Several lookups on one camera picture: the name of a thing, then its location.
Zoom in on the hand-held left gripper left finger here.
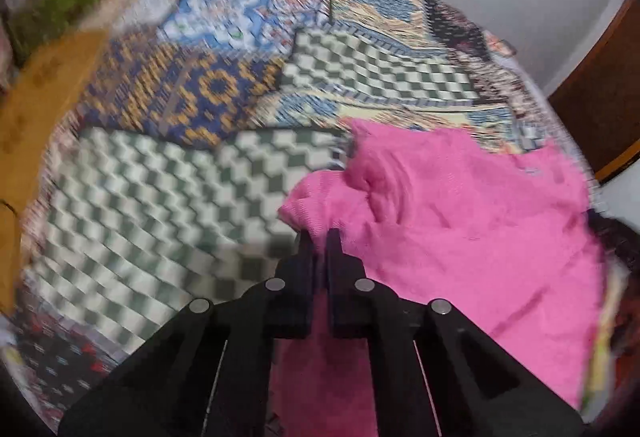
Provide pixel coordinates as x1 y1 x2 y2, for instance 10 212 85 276
58 229 317 437

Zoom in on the patchwork printed blanket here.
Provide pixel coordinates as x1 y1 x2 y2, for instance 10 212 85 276
7 0 628 433

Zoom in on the brown cardboard box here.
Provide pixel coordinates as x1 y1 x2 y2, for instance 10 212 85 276
0 28 115 315

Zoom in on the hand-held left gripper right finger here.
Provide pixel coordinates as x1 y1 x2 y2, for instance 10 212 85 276
326 228 585 437

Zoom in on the brown wooden door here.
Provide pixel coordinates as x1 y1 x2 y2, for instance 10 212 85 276
547 0 640 183

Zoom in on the pink small garment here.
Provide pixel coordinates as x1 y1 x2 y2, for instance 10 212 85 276
267 118 608 437

